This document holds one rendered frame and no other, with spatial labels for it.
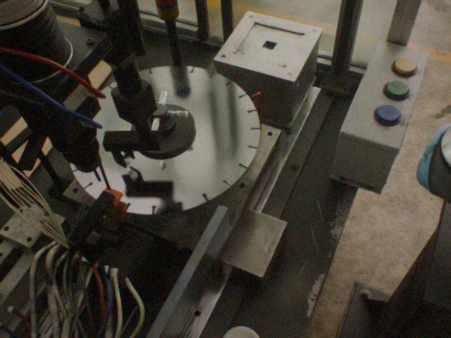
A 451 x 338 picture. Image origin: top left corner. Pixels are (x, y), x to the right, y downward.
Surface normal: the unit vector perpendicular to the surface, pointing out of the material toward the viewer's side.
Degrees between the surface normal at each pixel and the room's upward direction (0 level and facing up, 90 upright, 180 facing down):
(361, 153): 90
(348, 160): 90
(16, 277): 0
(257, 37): 0
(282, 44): 0
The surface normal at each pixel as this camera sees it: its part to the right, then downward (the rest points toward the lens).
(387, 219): -0.06, -0.58
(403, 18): -0.43, 0.75
